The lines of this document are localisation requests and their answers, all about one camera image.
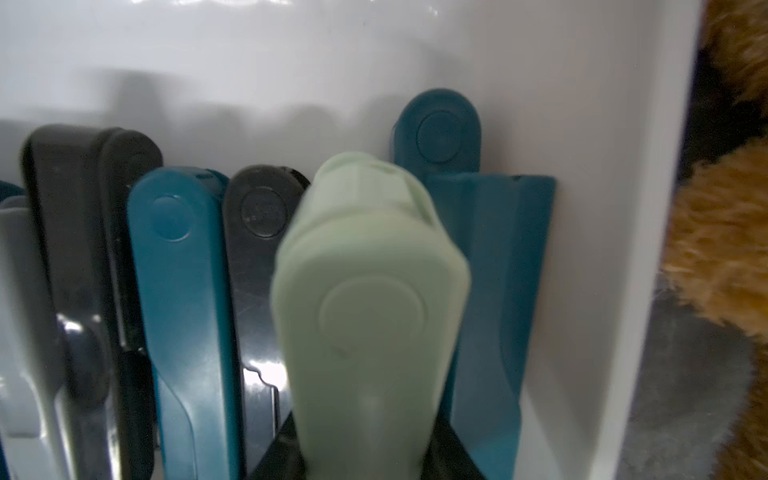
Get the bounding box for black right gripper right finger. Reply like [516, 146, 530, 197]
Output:
[422, 415, 486, 480]

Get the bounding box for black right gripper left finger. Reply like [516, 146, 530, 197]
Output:
[247, 414, 306, 480]

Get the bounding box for light green pliers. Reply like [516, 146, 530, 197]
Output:
[269, 215, 472, 480]
[292, 152, 443, 230]

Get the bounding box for dark teal pliers floor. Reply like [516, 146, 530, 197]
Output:
[426, 173, 556, 479]

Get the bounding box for grey pliers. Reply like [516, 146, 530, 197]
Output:
[1, 195, 71, 479]

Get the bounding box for black pliers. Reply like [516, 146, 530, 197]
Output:
[21, 124, 163, 479]
[222, 165, 309, 474]

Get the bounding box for dark teal pliers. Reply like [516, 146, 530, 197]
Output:
[390, 88, 482, 179]

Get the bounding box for white storage box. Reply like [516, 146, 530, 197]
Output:
[1, 1, 701, 479]

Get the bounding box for brown teddy bear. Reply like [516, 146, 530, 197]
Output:
[661, 1, 767, 479]

